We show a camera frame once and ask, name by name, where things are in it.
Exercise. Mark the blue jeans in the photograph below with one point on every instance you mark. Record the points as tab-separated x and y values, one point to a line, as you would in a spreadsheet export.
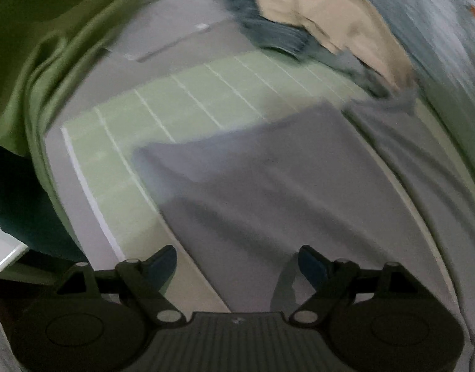
268	31

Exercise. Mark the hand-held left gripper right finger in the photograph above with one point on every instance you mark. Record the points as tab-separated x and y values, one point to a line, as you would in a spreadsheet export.
311	261

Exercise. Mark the white furniture edge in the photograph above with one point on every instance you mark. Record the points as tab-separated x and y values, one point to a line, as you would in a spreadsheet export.
1	248

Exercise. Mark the dark green cloth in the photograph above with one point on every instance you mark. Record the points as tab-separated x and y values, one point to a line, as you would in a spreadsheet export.
24	209

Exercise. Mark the beige garment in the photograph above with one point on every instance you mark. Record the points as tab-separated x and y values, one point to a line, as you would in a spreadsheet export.
338	19

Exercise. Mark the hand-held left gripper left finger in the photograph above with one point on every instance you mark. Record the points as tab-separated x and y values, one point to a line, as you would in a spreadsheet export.
166	259

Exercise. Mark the carrot print quilt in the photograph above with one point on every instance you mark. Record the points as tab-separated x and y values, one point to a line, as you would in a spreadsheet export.
435	27

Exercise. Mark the grey garment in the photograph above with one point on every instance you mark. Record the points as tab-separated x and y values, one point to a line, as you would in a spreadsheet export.
280	186

